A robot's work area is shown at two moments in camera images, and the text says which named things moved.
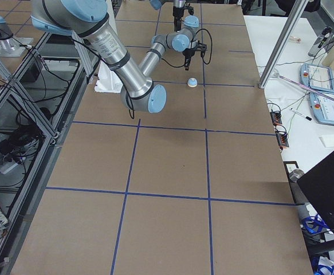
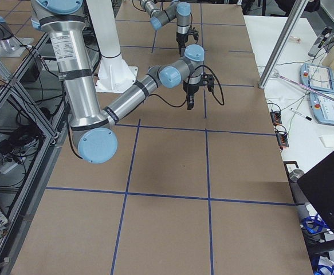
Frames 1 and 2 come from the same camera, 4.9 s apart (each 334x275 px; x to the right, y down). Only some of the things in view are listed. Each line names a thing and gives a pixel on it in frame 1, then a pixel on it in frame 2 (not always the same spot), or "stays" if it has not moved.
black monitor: x=327 y=186 stays
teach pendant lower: x=327 y=112 stays
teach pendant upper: x=319 y=78 stays
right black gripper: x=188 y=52 → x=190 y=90
